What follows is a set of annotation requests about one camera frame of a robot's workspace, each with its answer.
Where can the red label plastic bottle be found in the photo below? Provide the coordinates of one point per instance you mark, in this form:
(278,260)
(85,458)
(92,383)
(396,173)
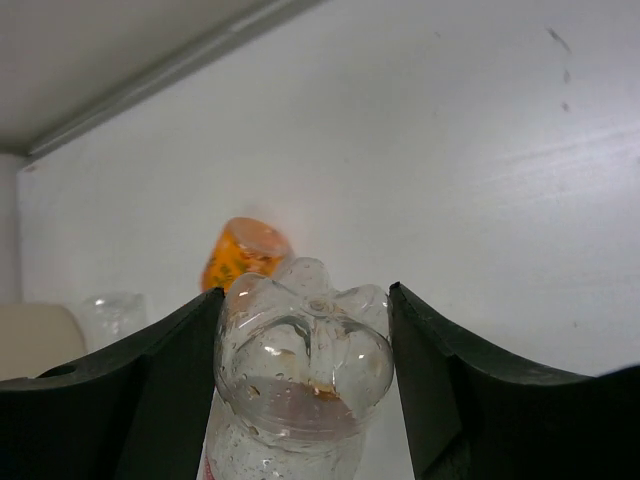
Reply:
(300,370)

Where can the blue label bottle left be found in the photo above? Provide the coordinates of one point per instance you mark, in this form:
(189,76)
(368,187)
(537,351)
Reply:
(108,318)

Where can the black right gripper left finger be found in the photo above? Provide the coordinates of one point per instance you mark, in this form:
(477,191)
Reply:
(136,409)

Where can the orange wrapped plastic bottle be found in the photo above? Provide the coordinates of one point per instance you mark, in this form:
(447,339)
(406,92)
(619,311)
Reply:
(244,245)

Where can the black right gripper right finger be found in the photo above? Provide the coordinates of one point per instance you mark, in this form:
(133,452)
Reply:
(473,410)

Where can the beige bin with grey rim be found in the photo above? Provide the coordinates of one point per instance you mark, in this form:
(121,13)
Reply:
(36,337)

